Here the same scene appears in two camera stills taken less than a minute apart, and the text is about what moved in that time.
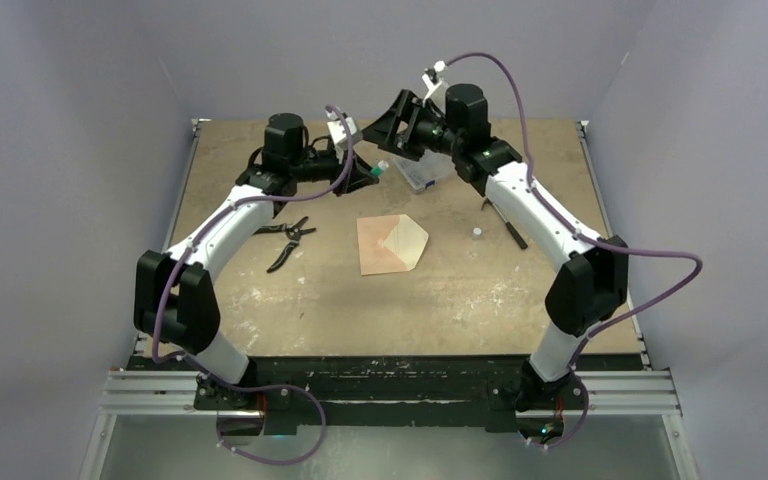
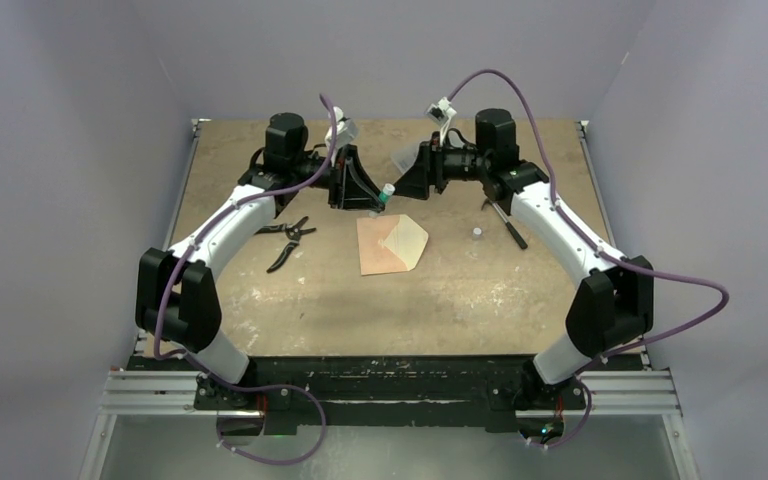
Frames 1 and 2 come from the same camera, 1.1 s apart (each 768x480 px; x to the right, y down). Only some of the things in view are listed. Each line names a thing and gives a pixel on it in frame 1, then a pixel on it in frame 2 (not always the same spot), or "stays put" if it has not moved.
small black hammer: x=513 y=231 stays put
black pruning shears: x=292 y=233 stays put
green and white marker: x=379 y=169 -> x=386 y=193
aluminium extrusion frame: x=641 y=392 stays put
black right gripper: x=386 y=131 -> x=415 y=183
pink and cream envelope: x=389 y=244 stays put
